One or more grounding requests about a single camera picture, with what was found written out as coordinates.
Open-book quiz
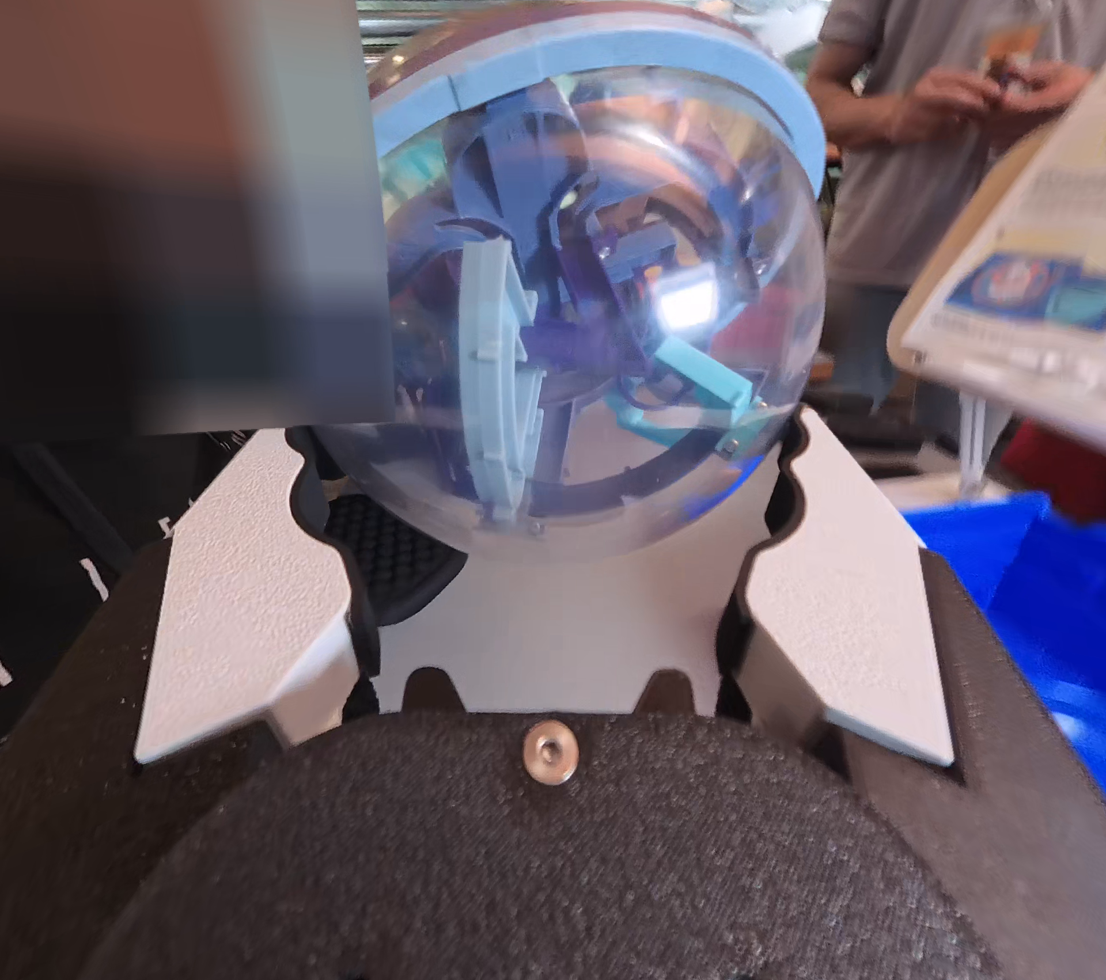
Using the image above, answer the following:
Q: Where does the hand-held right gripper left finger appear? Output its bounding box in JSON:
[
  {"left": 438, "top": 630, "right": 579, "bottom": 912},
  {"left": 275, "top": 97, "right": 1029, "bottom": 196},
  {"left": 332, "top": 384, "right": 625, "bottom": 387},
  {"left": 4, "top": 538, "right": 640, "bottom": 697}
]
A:
[{"left": 134, "top": 429, "right": 383, "bottom": 765}]

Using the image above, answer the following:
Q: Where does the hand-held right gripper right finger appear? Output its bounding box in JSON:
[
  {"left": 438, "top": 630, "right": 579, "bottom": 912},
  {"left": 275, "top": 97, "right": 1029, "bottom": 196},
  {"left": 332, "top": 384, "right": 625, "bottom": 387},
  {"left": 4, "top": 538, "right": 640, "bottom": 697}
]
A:
[{"left": 715, "top": 408, "right": 957, "bottom": 767}]

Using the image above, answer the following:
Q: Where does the blue plastic bin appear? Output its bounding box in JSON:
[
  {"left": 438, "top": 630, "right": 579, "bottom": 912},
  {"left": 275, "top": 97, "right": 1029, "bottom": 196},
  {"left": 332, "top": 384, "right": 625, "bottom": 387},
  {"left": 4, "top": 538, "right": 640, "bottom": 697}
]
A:
[{"left": 899, "top": 492, "right": 1106, "bottom": 791}]

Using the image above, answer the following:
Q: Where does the clear maze ball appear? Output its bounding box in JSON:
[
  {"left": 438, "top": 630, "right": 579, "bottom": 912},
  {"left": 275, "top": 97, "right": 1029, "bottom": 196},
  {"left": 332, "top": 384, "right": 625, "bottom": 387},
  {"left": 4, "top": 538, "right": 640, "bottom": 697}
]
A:
[{"left": 306, "top": 0, "right": 829, "bottom": 562}]

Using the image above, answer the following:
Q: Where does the printed instruction sheet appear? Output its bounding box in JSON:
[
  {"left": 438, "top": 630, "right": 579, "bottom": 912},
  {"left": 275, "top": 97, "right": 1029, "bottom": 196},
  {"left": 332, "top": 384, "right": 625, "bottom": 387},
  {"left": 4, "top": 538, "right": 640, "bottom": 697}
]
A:
[{"left": 903, "top": 77, "right": 1106, "bottom": 411}]

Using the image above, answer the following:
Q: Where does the pale display board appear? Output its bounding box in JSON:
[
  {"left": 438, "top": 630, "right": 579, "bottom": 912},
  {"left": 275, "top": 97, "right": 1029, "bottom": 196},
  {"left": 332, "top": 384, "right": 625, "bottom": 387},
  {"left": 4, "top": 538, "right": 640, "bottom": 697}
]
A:
[{"left": 888, "top": 125, "right": 1066, "bottom": 359}]

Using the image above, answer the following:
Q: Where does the badge lanyard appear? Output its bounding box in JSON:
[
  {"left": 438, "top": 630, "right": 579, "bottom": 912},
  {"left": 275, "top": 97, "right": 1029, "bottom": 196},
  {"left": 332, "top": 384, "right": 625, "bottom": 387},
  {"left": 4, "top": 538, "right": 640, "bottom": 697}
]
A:
[{"left": 980, "top": 0, "right": 1073, "bottom": 92}]

